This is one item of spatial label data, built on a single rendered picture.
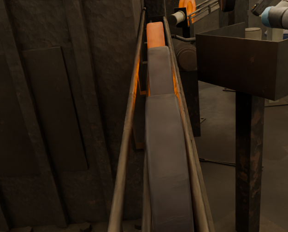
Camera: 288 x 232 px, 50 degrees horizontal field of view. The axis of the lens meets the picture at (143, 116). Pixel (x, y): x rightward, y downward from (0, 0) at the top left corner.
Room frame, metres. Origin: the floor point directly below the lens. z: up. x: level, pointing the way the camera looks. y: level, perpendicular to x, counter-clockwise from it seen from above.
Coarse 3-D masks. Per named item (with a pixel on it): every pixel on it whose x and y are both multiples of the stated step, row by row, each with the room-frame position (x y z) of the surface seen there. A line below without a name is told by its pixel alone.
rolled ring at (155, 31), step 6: (150, 24) 0.63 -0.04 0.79; (156, 24) 0.63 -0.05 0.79; (162, 24) 0.63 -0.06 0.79; (150, 30) 0.61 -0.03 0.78; (156, 30) 0.61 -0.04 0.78; (162, 30) 0.60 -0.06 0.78; (150, 36) 0.59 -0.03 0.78; (156, 36) 0.59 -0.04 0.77; (162, 36) 0.59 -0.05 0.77; (150, 42) 0.58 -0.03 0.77; (156, 42) 0.58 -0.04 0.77; (162, 42) 0.58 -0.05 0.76
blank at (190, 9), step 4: (180, 0) 1.78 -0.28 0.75; (184, 0) 1.77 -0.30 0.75; (188, 0) 1.81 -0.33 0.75; (192, 0) 1.84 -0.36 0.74; (180, 4) 1.77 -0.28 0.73; (184, 4) 1.76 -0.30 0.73; (188, 4) 1.85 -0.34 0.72; (192, 4) 1.84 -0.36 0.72; (188, 8) 1.86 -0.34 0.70; (192, 8) 1.84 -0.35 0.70; (188, 12) 1.84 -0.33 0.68; (192, 20) 1.83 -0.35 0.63
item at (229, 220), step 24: (240, 24) 0.97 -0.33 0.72; (216, 48) 0.81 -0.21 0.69; (240, 48) 0.74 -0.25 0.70; (264, 48) 0.68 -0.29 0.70; (216, 72) 0.81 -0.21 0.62; (240, 72) 0.74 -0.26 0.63; (264, 72) 0.68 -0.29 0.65; (240, 96) 0.83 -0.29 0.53; (264, 96) 0.68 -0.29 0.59; (240, 120) 0.83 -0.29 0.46; (240, 144) 0.83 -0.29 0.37; (240, 168) 0.83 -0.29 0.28; (240, 192) 0.83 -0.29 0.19; (240, 216) 0.83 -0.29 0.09
